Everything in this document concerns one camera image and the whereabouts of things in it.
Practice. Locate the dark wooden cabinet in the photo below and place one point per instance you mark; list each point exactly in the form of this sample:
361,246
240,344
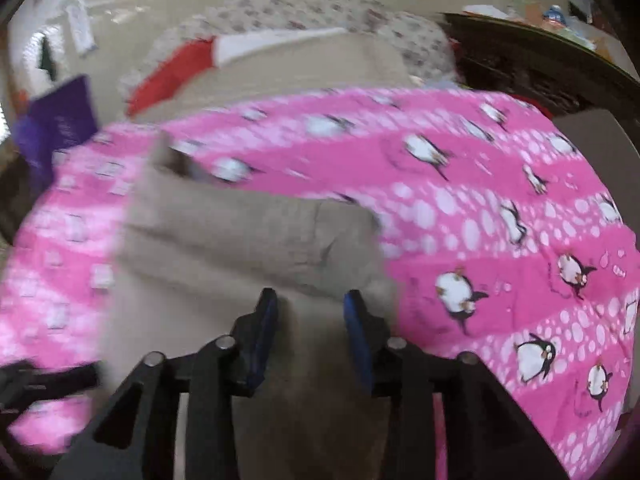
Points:
530,70

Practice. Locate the clutter of bottles and packets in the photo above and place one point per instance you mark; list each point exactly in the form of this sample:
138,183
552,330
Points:
550,17

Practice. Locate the dark green hanging cloth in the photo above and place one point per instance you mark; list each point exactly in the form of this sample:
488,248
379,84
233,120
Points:
47,60

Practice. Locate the purple bag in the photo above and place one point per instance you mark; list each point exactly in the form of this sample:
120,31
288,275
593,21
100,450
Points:
55,125

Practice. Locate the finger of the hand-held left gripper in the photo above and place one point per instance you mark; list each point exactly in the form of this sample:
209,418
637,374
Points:
55,385

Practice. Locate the red cushion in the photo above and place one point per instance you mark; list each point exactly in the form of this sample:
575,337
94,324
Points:
170,75

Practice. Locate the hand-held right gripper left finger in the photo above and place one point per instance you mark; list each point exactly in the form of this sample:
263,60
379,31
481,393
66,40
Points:
264,332

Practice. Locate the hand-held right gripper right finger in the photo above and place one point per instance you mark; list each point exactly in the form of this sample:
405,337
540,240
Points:
358,342

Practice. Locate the beige garment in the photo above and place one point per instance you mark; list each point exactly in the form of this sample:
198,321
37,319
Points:
225,250

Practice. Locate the floral bed sheet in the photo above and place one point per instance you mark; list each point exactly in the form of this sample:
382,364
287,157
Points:
350,10

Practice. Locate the pink penguin print blanket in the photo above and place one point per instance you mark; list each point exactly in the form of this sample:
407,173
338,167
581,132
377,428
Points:
475,200

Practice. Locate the white cloth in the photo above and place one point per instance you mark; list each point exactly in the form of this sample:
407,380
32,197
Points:
260,45

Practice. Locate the beige striped pillow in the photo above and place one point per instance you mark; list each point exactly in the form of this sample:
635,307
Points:
300,77

